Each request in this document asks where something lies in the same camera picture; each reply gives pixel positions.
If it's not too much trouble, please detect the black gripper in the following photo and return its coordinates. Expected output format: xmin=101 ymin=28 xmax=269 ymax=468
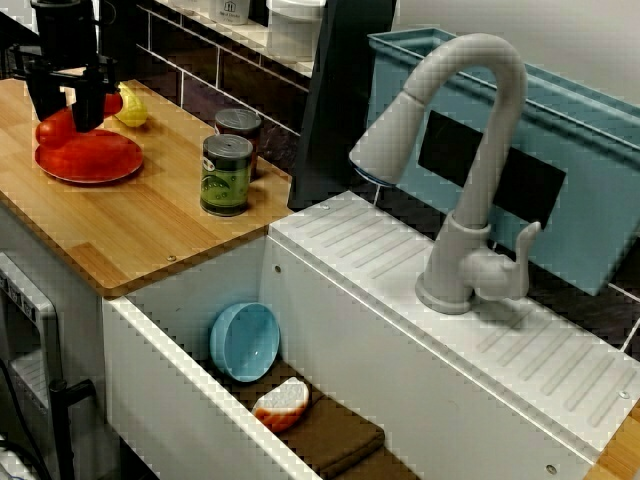
xmin=12 ymin=27 xmax=120 ymax=134

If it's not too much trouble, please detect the red round plate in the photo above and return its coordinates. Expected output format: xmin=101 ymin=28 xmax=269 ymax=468
xmin=33 ymin=128 xmax=146 ymax=186

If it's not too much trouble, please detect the green pickle jar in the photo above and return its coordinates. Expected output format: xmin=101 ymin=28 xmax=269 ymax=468
xmin=199 ymin=134 xmax=255 ymax=218

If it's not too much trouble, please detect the yellow toy corn cob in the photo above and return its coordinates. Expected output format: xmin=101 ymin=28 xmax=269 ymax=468
xmin=113 ymin=82 xmax=150 ymax=128

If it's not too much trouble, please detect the wooden countertop board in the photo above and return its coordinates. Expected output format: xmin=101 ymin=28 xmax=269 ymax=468
xmin=0 ymin=77 xmax=296 ymax=300
xmin=595 ymin=399 xmax=640 ymax=480

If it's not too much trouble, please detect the white lidded plastic jar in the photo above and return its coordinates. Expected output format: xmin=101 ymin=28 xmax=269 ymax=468
xmin=214 ymin=0 xmax=252 ymax=27
xmin=265 ymin=0 xmax=327 ymax=63

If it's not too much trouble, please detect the grey toy appliance door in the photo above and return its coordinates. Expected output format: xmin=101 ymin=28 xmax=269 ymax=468
xmin=0 ymin=251 xmax=67 ymax=480

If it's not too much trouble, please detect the black upright panel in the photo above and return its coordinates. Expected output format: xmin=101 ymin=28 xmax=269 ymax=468
xmin=288 ymin=0 xmax=399 ymax=212

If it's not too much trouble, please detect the light blue bowl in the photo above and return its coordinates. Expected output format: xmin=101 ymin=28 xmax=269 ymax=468
xmin=209 ymin=302 xmax=282 ymax=384

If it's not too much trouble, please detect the orange and white toy bread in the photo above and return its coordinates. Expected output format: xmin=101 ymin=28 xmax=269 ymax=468
xmin=251 ymin=377 xmax=312 ymax=434

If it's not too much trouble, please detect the white toy kitchen sink unit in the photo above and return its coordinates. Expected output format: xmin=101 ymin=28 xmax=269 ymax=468
xmin=0 ymin=189 xmax=640 ymax=480

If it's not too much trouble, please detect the grey toy faucet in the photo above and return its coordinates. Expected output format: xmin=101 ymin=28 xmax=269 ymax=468
xmin=348 ymin=33 xmax=544 ymax=316

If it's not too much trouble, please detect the brown folded cloth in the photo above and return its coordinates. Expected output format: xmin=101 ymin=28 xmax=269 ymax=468
xmin=278 ymin=369 xmax=419 ymax=480

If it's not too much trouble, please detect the teal plastic bin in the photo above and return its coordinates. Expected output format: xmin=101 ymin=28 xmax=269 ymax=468
xmin=367 ymin=27 xmax=640 ymax=297

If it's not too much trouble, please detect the black cabinet handle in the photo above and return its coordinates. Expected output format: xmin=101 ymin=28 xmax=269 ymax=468
xmin=46 ymin=378 xmax=97 ymax=480

